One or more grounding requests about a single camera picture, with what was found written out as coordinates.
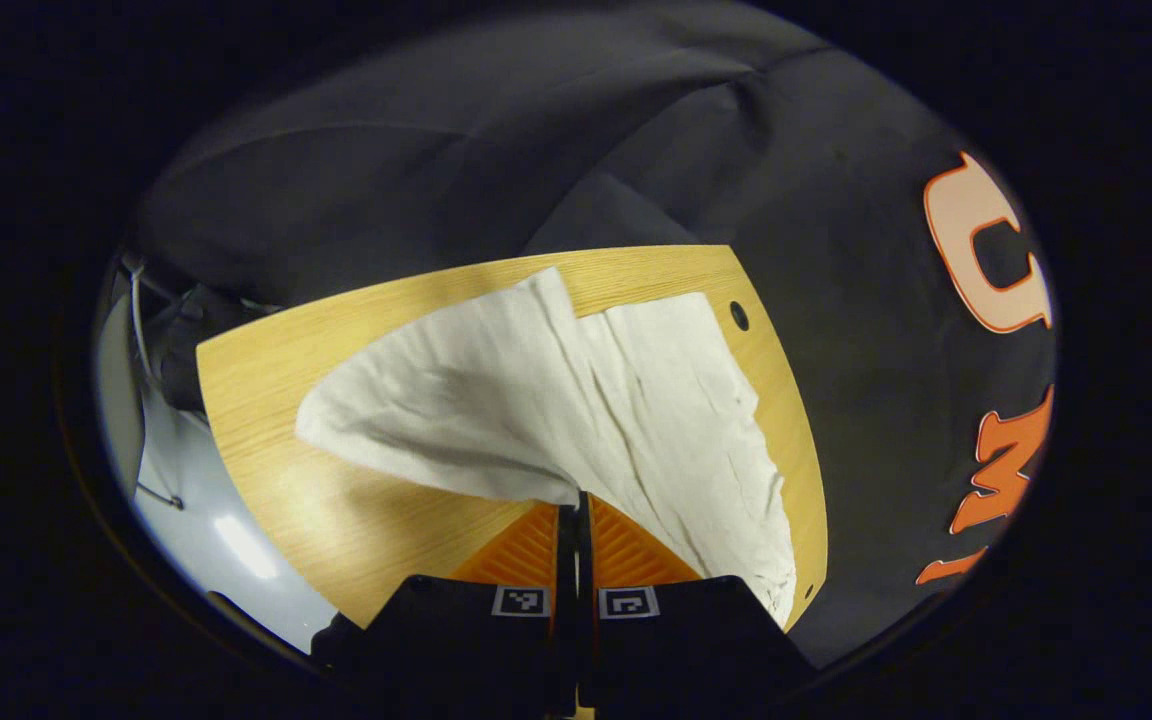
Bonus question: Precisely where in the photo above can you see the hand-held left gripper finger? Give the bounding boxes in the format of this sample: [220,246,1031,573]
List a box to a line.
[311,503,578,717]
[576,490,823,717]

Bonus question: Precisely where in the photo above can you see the white jeans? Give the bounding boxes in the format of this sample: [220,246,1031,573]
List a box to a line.
[294,266,799,631]

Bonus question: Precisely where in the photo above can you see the dark object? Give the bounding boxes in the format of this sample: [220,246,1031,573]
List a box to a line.
[149,284,282,413]

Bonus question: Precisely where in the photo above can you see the black backdrop cloth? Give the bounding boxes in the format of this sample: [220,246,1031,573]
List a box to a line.
[131,0,1059,671]

